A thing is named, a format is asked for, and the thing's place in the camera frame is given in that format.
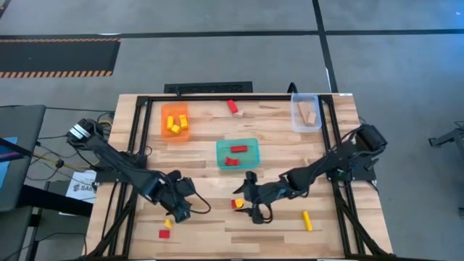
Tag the chunky natural wood block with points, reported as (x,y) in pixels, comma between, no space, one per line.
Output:
(311,118)

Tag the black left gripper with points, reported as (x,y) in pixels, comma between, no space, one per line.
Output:
(168,195)

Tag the yellow wood cylinder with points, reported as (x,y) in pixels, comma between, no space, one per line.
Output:
(239,203)
(170,122)

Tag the red square wood block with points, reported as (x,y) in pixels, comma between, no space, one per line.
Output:
(164,234)

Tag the black stand leg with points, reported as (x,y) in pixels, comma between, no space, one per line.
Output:
(449,137)

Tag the yellow wood triangle block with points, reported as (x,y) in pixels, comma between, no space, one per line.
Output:
(168,224)

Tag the blue panel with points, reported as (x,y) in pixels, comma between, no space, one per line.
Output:
(5,163)

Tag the orange translucent plastic bin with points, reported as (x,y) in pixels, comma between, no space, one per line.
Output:
(175,137)

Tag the white printed paper sheet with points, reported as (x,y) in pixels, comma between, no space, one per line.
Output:
(81,186)

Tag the black aluminium table frame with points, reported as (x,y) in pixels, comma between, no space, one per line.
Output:
(235,98)

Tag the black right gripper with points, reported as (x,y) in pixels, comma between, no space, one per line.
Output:
(270,192)

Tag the yellow rectangular wood block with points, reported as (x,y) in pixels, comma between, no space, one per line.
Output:
(183,122)

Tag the small natural wood block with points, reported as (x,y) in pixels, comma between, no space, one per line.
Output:
(239,114)

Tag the black hazard-striped floor mat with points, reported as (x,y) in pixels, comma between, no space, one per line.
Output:
(54,58)

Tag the black perforated floor mat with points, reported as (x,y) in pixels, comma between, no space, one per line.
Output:
(208,87)

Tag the long natural wood plank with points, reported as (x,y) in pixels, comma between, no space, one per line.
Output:
(303,111)

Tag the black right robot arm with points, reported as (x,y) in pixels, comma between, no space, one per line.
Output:
(326,163)

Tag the long yellow wood block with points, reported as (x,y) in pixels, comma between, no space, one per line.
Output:
(307,221)

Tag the dark grey side table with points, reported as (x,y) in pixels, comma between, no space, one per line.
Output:
(25,123)

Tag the clear plastic bin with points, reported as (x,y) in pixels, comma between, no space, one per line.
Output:
(295,125)

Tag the red rectangular wood block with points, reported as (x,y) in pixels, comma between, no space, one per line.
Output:
(233,204)

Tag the green translucent plastic bin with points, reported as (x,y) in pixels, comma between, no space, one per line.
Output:
(250,159)

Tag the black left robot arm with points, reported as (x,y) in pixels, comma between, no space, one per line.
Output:
(116,163)

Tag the long red wood block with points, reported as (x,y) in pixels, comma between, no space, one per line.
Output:
(232,106)
(239,148)

